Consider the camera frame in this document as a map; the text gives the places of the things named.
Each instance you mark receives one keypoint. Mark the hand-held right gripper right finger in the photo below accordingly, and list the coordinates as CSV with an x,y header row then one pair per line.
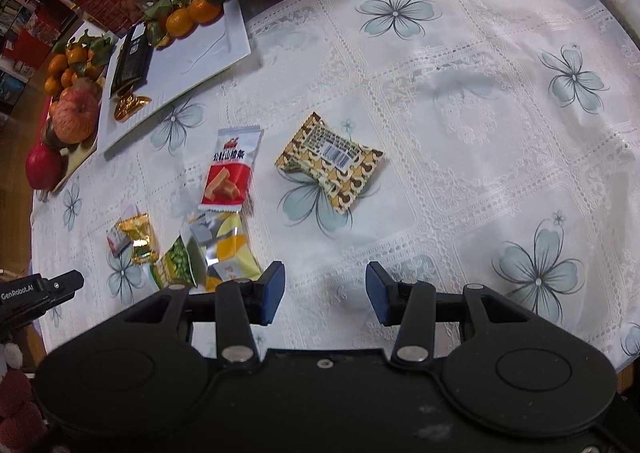
x,y
380,293

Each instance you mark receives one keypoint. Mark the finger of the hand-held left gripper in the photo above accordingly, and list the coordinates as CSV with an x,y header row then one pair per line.
x,y
62,285

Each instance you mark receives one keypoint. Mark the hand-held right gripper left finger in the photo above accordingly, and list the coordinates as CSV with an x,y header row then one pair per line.
x,y
270,293

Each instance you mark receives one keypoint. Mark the silver and yellow snack packet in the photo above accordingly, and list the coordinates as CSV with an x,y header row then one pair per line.
x,y
230,245

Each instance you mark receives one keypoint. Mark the small white snack packet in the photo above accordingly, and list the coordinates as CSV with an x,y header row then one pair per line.
x,y
118,240

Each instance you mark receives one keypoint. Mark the gold candy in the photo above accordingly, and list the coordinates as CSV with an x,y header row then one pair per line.
x,y
137,235

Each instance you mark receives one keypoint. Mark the green pea snack packet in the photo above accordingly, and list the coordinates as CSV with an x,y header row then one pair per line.
x,y
175,263

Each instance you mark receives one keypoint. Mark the red and white snack packet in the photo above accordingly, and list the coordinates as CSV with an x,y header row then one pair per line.
x,y
227,173

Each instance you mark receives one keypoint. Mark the brown patterned snack packet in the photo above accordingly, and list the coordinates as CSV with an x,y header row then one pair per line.
x,y
330,163

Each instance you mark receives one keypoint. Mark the red fuzzy cloth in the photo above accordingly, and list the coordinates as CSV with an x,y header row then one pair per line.
x,y
17,398

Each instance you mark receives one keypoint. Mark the red round fruit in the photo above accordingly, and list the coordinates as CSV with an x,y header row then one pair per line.
x,y
44,167

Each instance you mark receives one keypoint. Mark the wooden fruit tray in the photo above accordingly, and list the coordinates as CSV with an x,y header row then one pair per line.
x,y
80,158

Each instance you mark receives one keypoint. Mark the dark brown fruit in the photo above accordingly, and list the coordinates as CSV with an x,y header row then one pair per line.
x,y
52,135

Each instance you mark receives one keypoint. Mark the pale pink apple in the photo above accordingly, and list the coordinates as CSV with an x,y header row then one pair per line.
x,y
75,115

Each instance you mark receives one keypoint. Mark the white floral tablecloth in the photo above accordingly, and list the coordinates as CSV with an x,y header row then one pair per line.
x,y
450,133

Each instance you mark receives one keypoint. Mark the gold foil sweet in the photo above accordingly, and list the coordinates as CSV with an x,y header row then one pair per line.
x,y
130,105

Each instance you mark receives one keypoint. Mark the heap of leafy mandarins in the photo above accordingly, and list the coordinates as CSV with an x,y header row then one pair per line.
x,y
67,65

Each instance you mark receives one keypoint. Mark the dark chocolate bar packet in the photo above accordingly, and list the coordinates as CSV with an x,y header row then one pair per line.
x,y
131,60

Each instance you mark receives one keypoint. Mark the white rectangular plate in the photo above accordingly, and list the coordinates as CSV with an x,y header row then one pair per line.
x,y
200,63

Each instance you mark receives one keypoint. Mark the mandarin orange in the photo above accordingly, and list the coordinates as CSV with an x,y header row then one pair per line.
x,y
205,10
179,22

